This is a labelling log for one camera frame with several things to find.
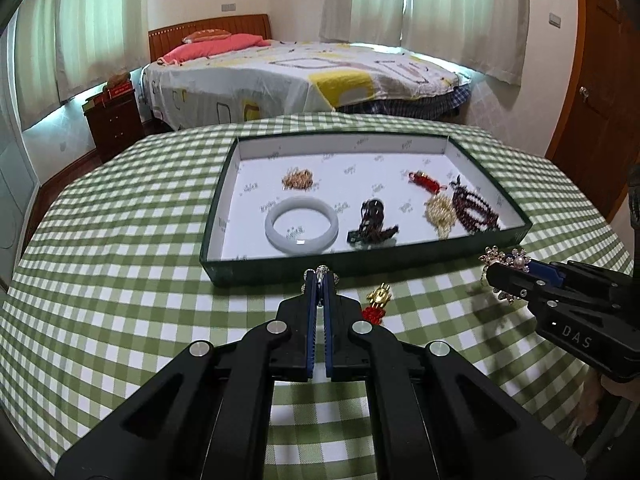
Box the brown wooden door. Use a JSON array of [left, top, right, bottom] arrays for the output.
[[545, 0, 640, 223]]

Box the dark red bead bracelet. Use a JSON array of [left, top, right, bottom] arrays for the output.
[[448, 175, 502, 235]]

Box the bed with patterned cover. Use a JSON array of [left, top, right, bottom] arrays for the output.
[[141, 40, 463, 133]]

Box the gold and red charm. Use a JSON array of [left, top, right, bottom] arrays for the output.
[[361, 284, 393, 325]]

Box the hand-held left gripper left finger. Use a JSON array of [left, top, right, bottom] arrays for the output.
[[55, 270, 321, 480]]

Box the white jade bangle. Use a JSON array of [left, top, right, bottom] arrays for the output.
[[264, 197, 340, 256]]

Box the gold bead bracelet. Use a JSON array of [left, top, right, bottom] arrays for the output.
[[424, 194, 457, 238]]

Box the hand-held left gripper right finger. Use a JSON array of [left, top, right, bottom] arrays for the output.
[[322, 270, 586, 480]]

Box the wooden headboard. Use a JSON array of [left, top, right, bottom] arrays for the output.
[[148, 14, 273, 61]]

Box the dark green tray box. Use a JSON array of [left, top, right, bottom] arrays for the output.
[[199, 132, 533, 288]]

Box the red knot charm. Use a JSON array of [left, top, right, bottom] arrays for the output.
[[407, 170, 448, 195]]

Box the person's right hand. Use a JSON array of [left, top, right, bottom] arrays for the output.
[[600, 374, 640, 403]]

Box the flower rhinestone brooch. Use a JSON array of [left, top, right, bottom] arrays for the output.
[[479, 246, 532, 306]]

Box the pink pillow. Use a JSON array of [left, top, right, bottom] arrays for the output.
[[157, 33, 266, 65]]

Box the blue plaid bed sheet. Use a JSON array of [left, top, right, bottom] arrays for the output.
[[335, 82, 473, 121]]

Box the dark wooden nightstand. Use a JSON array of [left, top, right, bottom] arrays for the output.
[[82, 90, 146, 163]]

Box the dark brown bead bracelet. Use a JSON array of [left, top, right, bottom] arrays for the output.
[[346, 199, 401, 250]]

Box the narrow white curtain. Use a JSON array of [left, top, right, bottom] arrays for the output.
[[320, 0, 408, 46], [12, 0, 63, 133]]

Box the frosted glass wardrobe door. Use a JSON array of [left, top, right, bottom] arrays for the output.
[[0, 30, 41, 291]]

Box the green checked tablecloth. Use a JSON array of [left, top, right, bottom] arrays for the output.
[[0, 112, 640, 480]]

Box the wide white curtain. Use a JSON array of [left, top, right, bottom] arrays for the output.
[[55, 0, 153, 103], [400, 0, 531, 86]]

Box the gold brooch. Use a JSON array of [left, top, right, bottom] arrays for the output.
[[281, 167, 315, 192]]

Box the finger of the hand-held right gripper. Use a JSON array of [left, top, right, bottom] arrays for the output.
[[486, 261, 613, 318], [529, 259, 628, 306]]

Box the silver rhinestone brooch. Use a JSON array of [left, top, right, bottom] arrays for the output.
[[302, 264, 343, 293]]

